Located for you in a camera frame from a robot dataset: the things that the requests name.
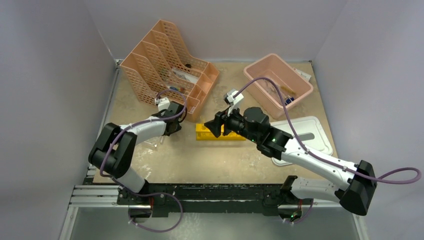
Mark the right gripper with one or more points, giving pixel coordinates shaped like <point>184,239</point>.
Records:
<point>215,125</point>

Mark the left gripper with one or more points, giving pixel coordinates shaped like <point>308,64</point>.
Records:
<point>178,127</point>

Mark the yellow test tube rack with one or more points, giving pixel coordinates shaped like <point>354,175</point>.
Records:
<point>204,134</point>

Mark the large clear test tube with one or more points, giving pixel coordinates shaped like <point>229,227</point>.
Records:
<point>202,119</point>

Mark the blue cap glass flask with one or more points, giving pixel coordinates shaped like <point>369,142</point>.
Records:
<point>288,100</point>

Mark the brown test tube brush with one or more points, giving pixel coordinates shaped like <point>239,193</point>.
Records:
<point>287,90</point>

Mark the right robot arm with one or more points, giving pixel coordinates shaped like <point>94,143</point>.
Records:
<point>347,183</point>

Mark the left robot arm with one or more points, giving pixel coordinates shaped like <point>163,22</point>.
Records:
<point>113,150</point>

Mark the clear plastic tube tray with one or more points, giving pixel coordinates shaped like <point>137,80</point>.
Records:
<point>153,143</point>

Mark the bag of coloured markers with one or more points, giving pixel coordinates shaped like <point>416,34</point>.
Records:
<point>177,88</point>

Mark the plastic bag with ruler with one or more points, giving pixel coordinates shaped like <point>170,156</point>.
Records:
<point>185,76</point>

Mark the pink mesh file organizer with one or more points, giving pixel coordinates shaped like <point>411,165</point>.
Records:
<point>148,68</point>

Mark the pink plastic bin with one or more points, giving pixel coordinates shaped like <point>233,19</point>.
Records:
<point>280,73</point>

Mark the white bin lid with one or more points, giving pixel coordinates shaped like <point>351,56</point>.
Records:
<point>310,132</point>

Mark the white label card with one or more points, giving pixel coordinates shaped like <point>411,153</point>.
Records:
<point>303,74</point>

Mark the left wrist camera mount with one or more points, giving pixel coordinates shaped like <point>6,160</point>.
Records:
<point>162,104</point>

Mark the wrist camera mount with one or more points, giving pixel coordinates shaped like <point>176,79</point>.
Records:
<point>162,104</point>
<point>233,98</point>

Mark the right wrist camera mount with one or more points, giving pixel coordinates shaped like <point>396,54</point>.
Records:
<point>233,98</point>

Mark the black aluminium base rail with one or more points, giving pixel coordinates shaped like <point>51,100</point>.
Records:
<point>165,198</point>

